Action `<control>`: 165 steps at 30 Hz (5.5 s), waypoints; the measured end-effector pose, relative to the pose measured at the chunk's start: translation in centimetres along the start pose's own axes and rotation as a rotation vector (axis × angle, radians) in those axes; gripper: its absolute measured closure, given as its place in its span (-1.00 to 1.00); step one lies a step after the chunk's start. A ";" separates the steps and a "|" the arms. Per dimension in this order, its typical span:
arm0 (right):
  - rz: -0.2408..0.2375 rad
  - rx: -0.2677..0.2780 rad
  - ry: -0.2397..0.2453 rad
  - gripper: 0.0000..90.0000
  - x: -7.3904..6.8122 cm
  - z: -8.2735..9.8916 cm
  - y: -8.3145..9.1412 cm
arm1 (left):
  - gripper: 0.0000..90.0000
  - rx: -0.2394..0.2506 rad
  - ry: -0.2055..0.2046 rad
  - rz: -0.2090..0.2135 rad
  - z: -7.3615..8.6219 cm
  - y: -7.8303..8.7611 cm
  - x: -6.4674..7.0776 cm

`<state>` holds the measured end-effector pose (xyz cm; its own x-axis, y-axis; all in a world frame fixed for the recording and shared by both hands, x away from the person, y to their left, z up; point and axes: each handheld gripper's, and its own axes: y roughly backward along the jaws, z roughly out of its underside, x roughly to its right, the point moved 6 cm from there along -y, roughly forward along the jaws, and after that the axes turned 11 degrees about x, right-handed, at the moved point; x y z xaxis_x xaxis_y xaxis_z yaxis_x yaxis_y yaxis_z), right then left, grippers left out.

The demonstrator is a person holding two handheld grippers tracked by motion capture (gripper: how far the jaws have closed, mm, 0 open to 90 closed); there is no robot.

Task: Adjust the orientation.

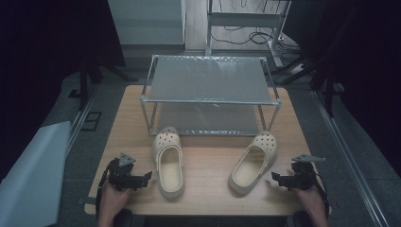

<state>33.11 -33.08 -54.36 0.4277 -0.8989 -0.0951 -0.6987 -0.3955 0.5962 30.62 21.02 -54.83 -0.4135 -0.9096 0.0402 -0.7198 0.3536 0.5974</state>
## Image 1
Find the person's left hand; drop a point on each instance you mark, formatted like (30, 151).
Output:
(112, 200)

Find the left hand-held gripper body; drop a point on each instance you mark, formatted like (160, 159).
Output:
(121, 176)

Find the white metal desk frame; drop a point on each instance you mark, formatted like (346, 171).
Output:
(242, 19)

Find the metal shoe rack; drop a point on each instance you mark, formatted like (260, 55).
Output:
(208, 80)

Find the black stand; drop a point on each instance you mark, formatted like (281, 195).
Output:
(327, 94)
(83, 85)

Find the pale grey board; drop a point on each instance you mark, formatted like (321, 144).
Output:
(34, 176)

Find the black floor frame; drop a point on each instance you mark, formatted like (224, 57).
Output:
(91, 121)

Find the cream clog shoe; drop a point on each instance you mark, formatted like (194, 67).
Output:
(252, 164)
(168, 164)

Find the person's right hand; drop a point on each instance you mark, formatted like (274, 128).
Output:
(310, 200)

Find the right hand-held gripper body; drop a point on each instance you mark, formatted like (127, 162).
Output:
(302, 178)

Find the dark curtain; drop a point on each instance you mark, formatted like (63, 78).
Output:
(41, 56)
(369, 63)

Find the white cabinet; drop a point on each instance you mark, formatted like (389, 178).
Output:
(146, 22)

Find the black chair armrest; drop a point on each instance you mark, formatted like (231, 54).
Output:
(301, 219)
(123, 218)

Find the aluminium rail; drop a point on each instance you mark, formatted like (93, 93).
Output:
(80, 121)
(353, 151)

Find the grey tape strip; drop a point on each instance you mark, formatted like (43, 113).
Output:
(84, 200)

